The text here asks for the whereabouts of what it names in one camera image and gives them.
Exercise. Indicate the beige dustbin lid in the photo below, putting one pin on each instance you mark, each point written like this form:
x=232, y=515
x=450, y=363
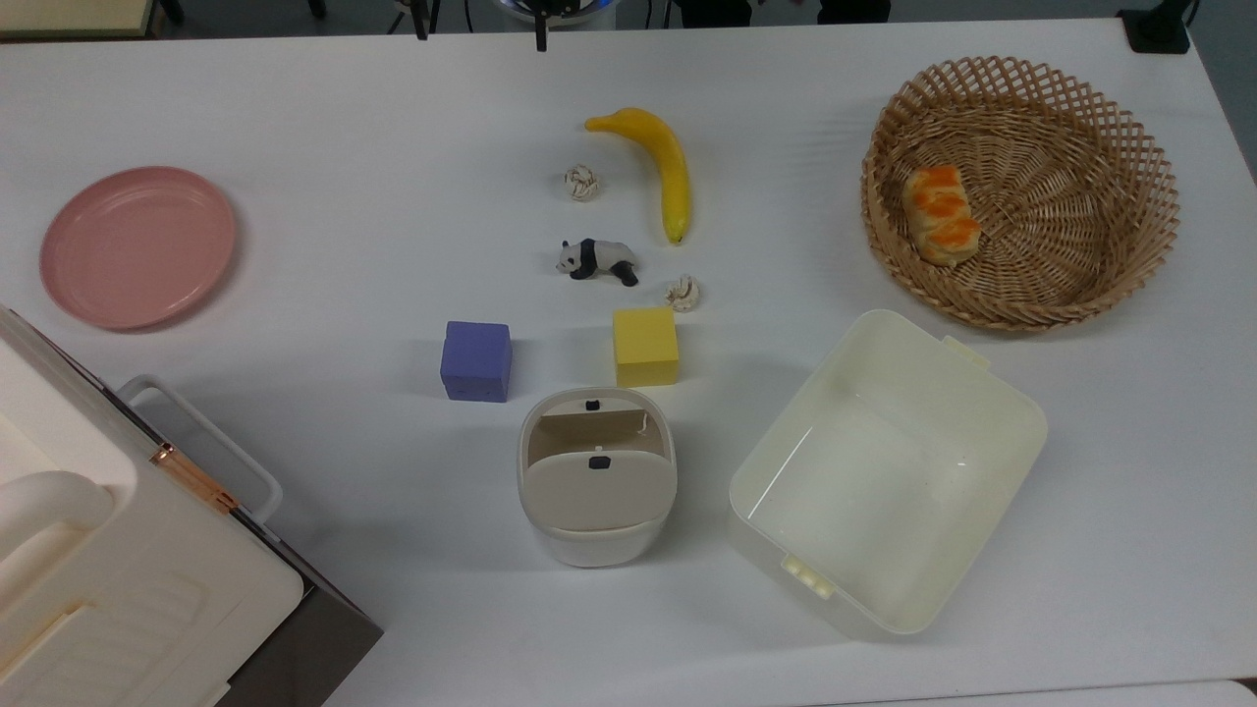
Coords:
x=599, y=496

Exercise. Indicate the cream plastic cabinet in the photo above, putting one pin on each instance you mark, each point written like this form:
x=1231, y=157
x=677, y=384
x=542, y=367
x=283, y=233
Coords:
x=128, y=589

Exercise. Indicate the orange glazed toy bread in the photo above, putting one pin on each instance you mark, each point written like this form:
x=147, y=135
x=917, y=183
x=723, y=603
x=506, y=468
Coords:
x=941, y=216

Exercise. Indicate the beige desktop dustbin body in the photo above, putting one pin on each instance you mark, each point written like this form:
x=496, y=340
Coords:
x=594, y=550

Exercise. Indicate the beige wooden desk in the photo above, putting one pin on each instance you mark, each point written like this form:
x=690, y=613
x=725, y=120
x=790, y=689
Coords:
x=69, y=15

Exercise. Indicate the black camera stand base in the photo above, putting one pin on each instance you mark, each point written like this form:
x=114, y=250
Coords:
x=1157, y=29

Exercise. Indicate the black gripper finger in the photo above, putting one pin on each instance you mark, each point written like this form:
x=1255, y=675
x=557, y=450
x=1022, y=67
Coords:
x=423, y=20
x=540, y=27

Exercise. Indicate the pink round plate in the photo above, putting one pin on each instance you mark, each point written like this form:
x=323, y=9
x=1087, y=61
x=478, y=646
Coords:
x=137, y=245

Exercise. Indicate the woven wicker basket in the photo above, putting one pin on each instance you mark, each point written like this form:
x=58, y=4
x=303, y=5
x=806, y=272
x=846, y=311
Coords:
x=1061, y=196

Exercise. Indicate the black white panda figurine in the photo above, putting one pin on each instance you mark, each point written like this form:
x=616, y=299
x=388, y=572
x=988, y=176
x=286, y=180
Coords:
x=601, y=257

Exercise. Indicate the yellow foam cube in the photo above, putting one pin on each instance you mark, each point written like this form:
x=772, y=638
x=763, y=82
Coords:
x=645, y=346

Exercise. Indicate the purple foam cube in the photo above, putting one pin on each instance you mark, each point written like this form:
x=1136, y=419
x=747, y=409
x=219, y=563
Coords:
x=476, y=361

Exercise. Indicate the yellow toy banana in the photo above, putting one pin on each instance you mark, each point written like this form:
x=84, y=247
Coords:
x=668, y=167

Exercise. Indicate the cream plastic storage box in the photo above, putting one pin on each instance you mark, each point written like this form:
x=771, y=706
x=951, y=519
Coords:
x=884, y=491

